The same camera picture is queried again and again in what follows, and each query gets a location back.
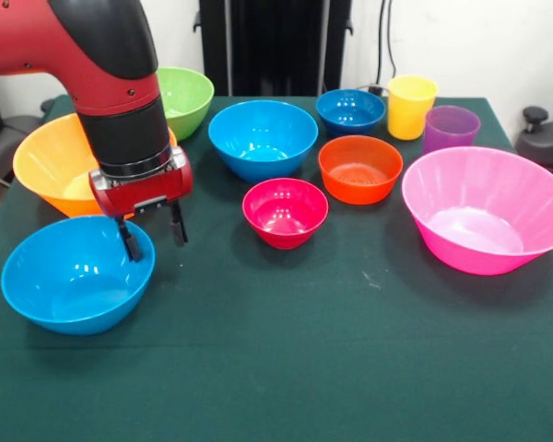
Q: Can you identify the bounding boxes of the large pink bowl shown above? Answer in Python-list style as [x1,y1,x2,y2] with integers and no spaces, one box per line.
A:
[401,145,553,277]

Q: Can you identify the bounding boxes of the dark green table cloth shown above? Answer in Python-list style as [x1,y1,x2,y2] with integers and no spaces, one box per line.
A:
[0,94,553,442]

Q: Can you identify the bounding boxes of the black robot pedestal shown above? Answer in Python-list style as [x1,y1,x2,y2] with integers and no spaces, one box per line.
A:
[197,0,351,98]

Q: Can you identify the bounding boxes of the green bowl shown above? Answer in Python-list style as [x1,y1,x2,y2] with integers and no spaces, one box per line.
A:
[156,66,216,142]

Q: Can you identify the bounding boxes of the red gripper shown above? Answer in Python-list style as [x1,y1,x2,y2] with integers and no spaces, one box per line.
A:
[88,146,194,263]

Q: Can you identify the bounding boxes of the large orange bowl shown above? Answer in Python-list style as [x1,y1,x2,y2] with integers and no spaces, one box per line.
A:
[12,113,179,218]

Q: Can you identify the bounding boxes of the small crimson bowl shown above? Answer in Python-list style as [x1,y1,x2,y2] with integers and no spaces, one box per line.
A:
[241,177,330,250]

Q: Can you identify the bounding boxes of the black wall cable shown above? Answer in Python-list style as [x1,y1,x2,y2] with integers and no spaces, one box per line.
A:
[376,0,398,88]

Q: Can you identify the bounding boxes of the light blue bowl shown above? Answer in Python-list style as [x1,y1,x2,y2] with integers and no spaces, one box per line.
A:
[0,215,157,336]
[207,99,320,184]

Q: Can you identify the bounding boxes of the yellow cup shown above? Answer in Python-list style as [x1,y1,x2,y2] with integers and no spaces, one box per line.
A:
[386,75,440,141]

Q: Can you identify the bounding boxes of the small dark blue bowl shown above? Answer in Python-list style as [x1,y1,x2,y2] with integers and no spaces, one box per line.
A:
[315,88,387,138]

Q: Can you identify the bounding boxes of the small red-orange bowl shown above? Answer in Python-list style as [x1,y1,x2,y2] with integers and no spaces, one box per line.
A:
[317,134,405,206]

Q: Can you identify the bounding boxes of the purple cup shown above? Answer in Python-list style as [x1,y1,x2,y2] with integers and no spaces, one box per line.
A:
[422,105,482,157]

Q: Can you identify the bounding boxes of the grey base with black knob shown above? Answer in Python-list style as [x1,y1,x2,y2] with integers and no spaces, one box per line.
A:
[0,99,56,185]
[515,106,553,174]

